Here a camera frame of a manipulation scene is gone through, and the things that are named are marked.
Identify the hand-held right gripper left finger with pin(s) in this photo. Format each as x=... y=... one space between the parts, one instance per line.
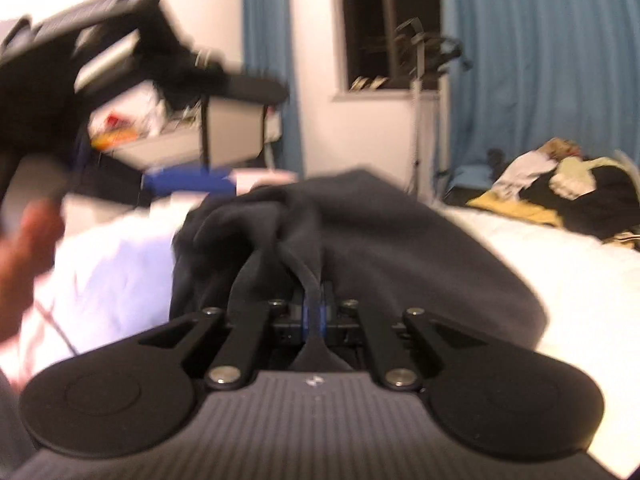
x=302 y=315

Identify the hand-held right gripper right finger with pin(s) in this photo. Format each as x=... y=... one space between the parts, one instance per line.
x=327 y=310

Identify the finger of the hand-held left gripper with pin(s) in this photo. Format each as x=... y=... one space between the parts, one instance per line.
x=235 y=87

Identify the dark grey sweatpants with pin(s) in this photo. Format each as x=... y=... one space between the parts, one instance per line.
x=375 y=230

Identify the metal clothes stand with hangers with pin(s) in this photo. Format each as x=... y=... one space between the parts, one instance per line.
x=420 y=75

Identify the person's left hand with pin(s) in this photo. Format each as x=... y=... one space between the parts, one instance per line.
x=27 y=270

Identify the white shelf unit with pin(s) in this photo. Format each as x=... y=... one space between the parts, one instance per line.
x=230 y=125

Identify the narrow blue curtain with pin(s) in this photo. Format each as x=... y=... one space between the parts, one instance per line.
x=270 y=35

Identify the blue box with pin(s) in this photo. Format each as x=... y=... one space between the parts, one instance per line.
x=187 y=181

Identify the small pale object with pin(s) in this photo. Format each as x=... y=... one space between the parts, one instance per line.
x=369 y=83

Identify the dark window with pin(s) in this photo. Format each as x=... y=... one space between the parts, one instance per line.
x=385 y=20

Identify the light blue cloth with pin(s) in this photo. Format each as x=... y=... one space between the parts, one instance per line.
x=470 y=177

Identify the mustard yellow cloth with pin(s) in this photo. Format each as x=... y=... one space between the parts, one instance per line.
x=520 y=210

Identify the white cloth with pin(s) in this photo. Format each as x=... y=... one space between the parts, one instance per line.
x=522 y=172

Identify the bed with white sheet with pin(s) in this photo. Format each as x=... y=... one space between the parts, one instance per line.
x=575 y=300

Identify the brown patterned cloth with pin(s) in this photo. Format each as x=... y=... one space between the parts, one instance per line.
x=560 y=149

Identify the pale yellow cloth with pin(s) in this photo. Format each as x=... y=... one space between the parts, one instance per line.
x=580 y=177

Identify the black garment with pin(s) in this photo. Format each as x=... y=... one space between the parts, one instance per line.
x=610 y=210

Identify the wide blue curtain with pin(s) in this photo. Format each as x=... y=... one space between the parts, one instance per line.
x=540 y=60

